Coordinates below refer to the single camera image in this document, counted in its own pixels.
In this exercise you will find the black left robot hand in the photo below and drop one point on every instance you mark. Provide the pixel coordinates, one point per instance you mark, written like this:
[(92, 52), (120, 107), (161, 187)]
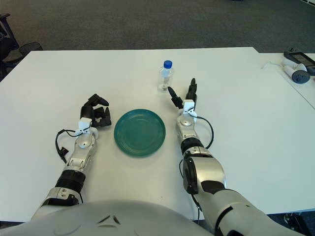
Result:
[(86, 110)]

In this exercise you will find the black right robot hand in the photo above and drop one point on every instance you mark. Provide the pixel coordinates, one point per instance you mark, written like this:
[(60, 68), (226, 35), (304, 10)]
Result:
[(192, 92)]

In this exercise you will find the clear bottle blue cap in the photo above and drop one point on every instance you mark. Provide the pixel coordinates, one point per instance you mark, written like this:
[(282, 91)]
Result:
[(166, 76)]

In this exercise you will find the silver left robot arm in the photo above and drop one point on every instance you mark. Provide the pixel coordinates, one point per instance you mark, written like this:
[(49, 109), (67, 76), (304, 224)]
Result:
[(82, 145)]

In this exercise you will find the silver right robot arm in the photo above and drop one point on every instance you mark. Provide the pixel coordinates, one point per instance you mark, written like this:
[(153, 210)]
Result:
[(209, 172)]

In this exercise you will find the green round plate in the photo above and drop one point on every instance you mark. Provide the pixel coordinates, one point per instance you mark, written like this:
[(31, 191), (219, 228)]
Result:
[(139, 134)]

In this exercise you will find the grey white VR controller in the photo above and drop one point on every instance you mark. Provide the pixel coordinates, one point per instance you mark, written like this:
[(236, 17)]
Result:
[(299, 77)]

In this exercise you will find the black office chair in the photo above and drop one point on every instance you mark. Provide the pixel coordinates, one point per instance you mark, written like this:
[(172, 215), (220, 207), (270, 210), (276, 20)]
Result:
[(6, 37)]

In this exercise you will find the grey robot torso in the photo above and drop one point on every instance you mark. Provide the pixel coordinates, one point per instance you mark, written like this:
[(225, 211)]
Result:
[(110, 221)]

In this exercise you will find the black handheld remote controller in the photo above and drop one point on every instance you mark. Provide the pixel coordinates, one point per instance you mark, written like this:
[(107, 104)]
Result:
[(301, 59)]

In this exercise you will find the black table leg caster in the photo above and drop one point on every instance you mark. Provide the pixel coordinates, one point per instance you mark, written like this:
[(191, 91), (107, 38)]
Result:
[(295, 221)]

